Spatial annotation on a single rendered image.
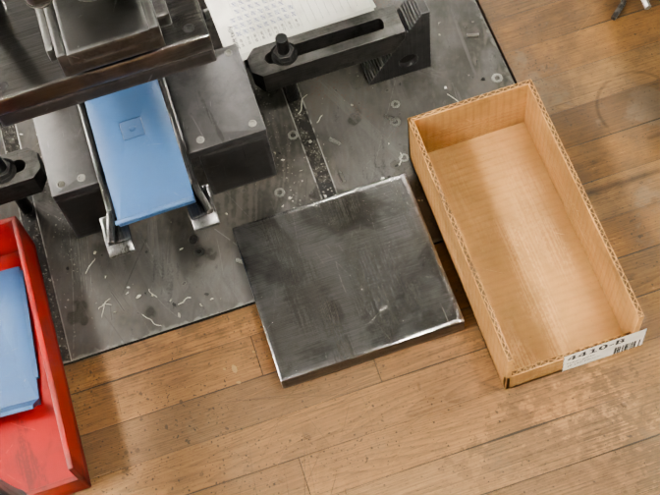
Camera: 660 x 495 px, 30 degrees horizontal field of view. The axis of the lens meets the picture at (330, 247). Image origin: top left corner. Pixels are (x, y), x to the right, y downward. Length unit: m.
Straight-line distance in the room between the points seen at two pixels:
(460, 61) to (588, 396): 0.37
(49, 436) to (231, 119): 0.32
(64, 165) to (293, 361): 0.27
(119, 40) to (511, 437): 0.46
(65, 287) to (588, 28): 0.57
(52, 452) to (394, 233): 0.36
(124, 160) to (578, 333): 0.43
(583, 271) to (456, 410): 0.17
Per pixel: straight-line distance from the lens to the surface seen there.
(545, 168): 1.18
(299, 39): 1.18
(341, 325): 1.09
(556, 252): 1.14
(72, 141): 1.15
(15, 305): 1.18
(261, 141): 1.13
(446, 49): 1.25
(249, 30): 1.22
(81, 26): 0.96
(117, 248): 1.09
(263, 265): 1.12
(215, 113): 1.13
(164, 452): 1.10
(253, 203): 1.18
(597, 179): 1.18
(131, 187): 1.10
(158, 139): 1.12
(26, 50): 1.02
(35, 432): 1.13
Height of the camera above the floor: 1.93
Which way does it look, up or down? 64 degrees down
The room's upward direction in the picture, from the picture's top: 11 degrees counter-clockwise
